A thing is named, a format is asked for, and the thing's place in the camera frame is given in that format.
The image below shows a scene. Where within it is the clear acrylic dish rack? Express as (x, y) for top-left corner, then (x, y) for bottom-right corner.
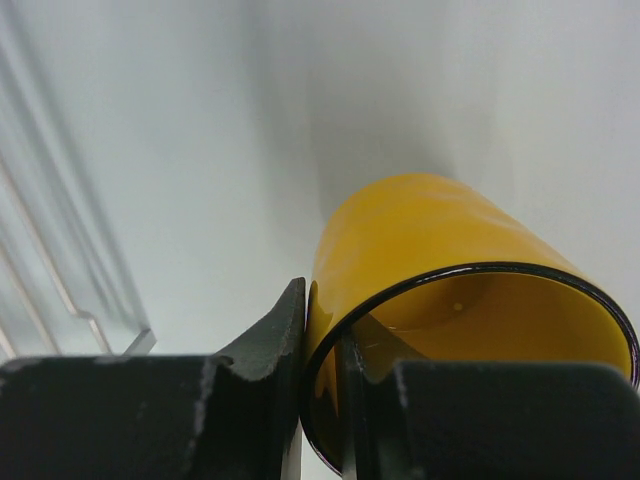
(1, 4), (156, 360)

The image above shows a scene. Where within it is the yellow mug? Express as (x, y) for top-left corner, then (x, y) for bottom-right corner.
(300, 173), (639, 472)

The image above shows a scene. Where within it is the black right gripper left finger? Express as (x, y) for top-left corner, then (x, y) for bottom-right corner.
(1, 278), (306, 479)

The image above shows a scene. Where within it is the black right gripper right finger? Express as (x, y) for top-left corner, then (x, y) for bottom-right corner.
(337, 335), (639, 479)

